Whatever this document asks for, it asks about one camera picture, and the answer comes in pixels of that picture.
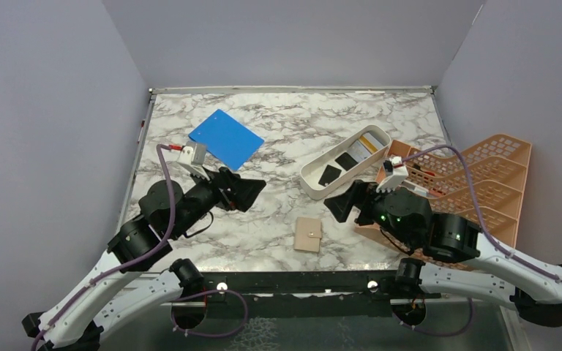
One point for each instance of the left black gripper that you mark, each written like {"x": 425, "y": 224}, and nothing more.
{"x": 235, "y": 192}

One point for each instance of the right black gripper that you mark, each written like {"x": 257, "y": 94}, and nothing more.
{"x": 342, "y": 204}

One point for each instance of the white oblong tray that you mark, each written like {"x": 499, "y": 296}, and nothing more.
{"x": 311, "y": 172}

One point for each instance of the beige card holder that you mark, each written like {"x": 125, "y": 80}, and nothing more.
{"x": 307, "y": 235}

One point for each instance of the stack of cards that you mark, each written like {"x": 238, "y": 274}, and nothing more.
{"x": 364, "y": 147}

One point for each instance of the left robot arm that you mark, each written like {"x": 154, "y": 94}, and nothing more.
{"x": 93, "y": 310}

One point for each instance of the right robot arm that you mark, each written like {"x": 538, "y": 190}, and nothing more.
{"x": 466, "y": 262}

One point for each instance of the black card in tray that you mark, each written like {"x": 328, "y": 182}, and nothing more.
{"x": 329, "y": 174}
{"x": 346, "y": 161}

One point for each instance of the blue plastic board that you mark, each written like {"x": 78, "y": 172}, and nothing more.
{"x": 226, "y": 139}

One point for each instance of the orange plastic file rack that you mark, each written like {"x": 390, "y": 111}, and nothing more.
{"x": 499, "y": 169}

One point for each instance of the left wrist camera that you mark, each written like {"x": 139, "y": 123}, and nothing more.
{"x": 191, "y": 157}

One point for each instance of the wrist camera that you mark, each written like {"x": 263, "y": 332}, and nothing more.
{"x": 395, "y": 173}
{"x": 191, "y": 157}

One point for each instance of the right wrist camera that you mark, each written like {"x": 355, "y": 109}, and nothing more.
{"x": 395, "y": 173}

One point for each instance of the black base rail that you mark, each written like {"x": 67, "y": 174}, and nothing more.
{"x": 294, "y": 294}

